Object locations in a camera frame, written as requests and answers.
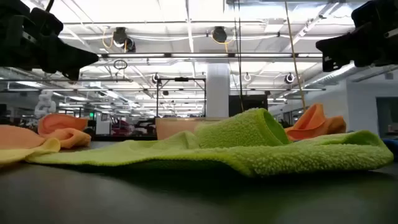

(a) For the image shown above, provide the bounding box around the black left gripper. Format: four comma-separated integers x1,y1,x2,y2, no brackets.
0,0,100,81

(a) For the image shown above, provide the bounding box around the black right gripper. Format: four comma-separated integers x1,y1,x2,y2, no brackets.
315,0,398,73

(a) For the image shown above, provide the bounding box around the orange microfiber towel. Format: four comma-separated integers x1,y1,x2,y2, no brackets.
0,113,92,150
284,103,347,142

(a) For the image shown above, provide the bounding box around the yellow microfiber towel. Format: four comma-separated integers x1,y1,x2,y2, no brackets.
0,136,62,166

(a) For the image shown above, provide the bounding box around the blue microfiber towel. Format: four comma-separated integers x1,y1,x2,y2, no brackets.
381,138,398,162

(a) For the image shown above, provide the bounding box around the green microfiber towel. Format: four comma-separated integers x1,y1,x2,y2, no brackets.
26,108,395,178

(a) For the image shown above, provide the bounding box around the white humanoid robot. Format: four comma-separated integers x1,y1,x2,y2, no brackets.
34,90,57,119

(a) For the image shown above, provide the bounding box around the white cabinet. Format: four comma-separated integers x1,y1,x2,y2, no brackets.
95,111,111,136

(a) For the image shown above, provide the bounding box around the black cabinet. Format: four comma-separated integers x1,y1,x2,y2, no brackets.
228,95,269,118

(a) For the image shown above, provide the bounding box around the white building column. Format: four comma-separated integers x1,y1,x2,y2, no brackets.
206,63,230,118

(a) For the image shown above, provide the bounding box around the yellow hanging cable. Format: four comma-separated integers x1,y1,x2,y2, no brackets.
284,0,308,113

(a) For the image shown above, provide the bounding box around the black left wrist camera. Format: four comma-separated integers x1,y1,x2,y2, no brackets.
29,7,65,40

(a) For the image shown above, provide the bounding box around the black ceiling cord reel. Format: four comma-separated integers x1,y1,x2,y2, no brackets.
211,26,228,44
111,27,137,53

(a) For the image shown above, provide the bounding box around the black metal frame stand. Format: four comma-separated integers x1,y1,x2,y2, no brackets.
155,77,207,118

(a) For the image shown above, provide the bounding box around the black hanging cable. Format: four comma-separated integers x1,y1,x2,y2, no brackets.
232,0,245,113

